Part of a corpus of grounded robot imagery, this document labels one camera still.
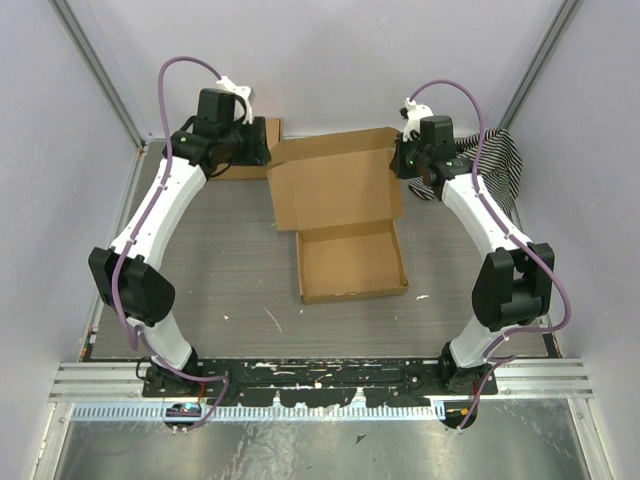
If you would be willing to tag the folded brown cardboard box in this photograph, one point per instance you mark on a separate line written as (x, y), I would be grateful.
(247, 168)

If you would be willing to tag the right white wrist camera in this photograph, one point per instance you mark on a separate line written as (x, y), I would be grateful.
(413, 113)

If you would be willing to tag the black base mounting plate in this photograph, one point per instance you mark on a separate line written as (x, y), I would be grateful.
(315, 383)

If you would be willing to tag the left aluminium corner post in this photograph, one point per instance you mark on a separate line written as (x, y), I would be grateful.
(90, 57)

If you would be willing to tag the white slotted cable duct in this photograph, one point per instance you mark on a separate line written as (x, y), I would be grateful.
(161, 411)

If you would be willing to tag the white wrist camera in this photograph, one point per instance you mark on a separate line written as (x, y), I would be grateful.
(242, 99)
(413, 113)

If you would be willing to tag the brown cardboard box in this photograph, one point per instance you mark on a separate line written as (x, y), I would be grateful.
(247, 168)
(337, 193)

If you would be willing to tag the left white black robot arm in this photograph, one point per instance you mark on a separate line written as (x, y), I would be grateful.
(224, 133)

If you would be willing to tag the aluminium corner post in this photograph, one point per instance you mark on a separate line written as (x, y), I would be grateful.
(90, 57)
(544, 52)

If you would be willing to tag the right aluminium corner post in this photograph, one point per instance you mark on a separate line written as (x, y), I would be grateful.
(544, 52)

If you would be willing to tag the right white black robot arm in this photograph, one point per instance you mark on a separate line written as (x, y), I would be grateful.
(513, 287)

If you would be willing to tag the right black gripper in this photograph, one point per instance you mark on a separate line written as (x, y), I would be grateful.
(398, 164)

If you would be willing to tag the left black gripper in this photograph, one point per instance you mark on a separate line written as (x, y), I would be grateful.
(258, 152)

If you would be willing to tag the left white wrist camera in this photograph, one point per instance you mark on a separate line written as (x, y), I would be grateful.
(242, 99)

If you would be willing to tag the striped black white cloth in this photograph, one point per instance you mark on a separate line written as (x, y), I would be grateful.
(500, 166)

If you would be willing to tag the aluminium front rail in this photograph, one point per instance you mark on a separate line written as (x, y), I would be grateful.
(524, 378)

